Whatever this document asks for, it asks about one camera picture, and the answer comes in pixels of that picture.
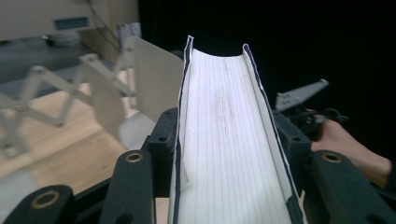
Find white hardcover book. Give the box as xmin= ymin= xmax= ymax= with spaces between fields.
xmin=167 ymin=35 xmax=308 ymax=224

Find grey expandable metal book stand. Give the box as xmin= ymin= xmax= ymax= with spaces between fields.
xmin=0 ymin=35 xmax=185 ymax=218

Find black cabinet cables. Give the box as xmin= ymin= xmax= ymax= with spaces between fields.
xmin=85 ymin=0 xmax=123 ymax=52

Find dark cabinet label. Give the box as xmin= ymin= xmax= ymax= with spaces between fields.
xmin=52 ymin=16 xmax=91 ymax=31

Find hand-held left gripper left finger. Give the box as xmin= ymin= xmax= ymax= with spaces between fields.
xmin=141 ymin=106 xmax=179 ymax=199

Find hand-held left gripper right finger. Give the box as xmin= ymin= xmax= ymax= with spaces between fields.
xmin=272 ymin=110 xmax=313 ymax=196

